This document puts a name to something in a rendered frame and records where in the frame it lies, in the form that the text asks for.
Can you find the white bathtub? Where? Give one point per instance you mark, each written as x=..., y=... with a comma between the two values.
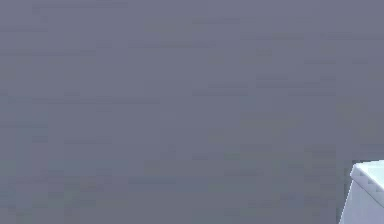
x=366, y=196

